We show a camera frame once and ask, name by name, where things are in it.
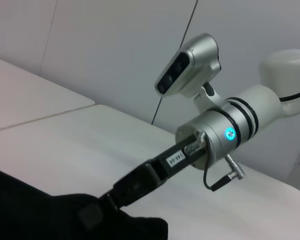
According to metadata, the right arm gripper cable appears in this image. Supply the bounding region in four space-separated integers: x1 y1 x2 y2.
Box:
184 131 248 193

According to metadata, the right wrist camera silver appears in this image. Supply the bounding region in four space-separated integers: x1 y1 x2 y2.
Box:
153 32 226 111

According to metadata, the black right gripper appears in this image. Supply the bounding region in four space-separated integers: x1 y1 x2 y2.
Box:
77 133 209 228

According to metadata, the black t-shirt white print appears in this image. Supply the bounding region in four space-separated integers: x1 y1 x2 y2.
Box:
0 164 169 240

